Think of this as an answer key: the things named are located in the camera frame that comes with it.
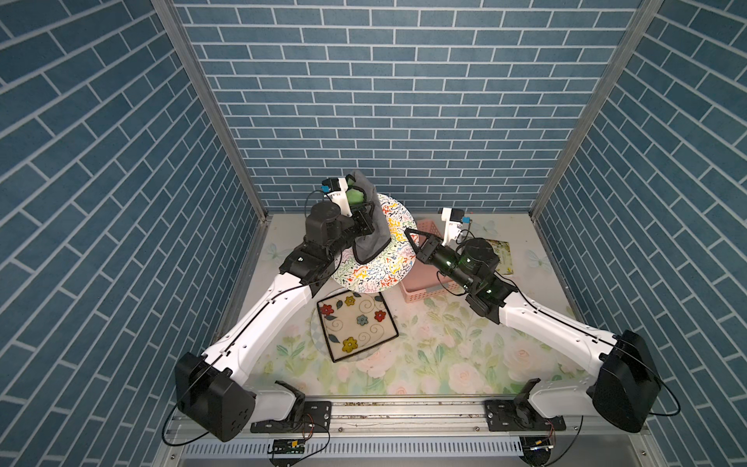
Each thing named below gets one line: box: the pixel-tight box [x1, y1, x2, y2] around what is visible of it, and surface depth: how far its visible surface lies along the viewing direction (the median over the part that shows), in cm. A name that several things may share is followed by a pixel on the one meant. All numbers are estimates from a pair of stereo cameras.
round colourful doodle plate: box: [332, 193, 418, 294], surface depth 72 cm
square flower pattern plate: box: [317, 289, 399, 363], surface depth 91 cm
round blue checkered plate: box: [334, 335, 399, 363], surface depth 85 cm
